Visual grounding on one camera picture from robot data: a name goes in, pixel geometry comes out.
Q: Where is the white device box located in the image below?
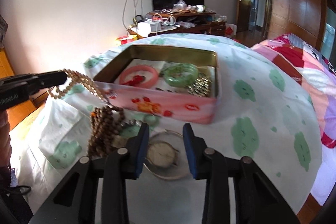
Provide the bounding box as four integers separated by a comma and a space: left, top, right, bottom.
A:
137, 20, 161, 36

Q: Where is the white cloud print sheet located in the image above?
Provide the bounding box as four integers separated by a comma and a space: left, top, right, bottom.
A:
11, 34, 322, 223

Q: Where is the green jade bracelet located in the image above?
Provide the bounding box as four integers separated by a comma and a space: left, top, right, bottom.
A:
163, 62, 200, 88

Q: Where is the red yellow box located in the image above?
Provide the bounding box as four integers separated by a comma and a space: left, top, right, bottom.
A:
116, 35, 138, 45

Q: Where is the brown wooden bead mala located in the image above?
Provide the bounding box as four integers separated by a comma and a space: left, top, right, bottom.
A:
87, 105, 125, 159

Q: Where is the silver bead bracelet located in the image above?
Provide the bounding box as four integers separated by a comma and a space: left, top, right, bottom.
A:
187, 74, 214, 97

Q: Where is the small metal ring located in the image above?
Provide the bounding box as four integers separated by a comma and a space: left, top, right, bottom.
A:
143, 113, 160, 126

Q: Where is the patchwork pink quilt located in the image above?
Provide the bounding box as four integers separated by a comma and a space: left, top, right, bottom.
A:
251, 33, 336, 148

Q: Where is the pearl necklace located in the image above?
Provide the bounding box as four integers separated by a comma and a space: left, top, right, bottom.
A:
47, 69, 111, 105

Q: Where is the person left hand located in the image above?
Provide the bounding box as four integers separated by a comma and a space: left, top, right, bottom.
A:
0, 110, 12, 167

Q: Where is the pink metal tin box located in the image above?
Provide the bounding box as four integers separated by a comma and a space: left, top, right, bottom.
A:
93, 45, 221, 124

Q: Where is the silver wrist watch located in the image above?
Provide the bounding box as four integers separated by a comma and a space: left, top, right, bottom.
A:
146, 140, 179, 169

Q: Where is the pink bangle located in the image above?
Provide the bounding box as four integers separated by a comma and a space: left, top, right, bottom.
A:
119, 65, 159, 89

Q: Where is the wooden tv cabinet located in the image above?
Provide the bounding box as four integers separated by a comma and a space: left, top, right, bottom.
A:
128, 11, 226, 39

